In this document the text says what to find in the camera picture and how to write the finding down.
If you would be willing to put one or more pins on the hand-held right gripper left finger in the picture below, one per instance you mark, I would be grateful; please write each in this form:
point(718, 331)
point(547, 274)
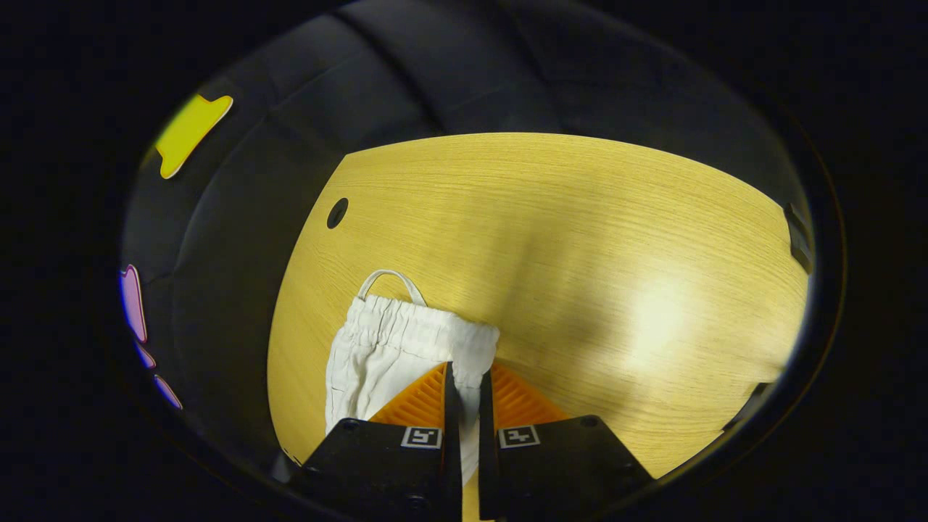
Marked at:
point(451, 435)

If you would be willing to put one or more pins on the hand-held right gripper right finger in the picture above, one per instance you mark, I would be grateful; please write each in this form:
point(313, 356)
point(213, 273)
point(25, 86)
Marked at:
point(486, 442)

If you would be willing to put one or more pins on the white jeans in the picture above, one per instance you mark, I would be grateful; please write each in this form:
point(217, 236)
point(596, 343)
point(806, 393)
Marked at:
point(384, 348)

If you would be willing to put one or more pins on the black backdrop cloth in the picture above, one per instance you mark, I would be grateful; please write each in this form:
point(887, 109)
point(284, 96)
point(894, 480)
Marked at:
point(239, 254)

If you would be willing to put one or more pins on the black table corner bracket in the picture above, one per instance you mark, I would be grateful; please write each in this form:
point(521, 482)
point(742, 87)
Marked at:
point(797, 239)

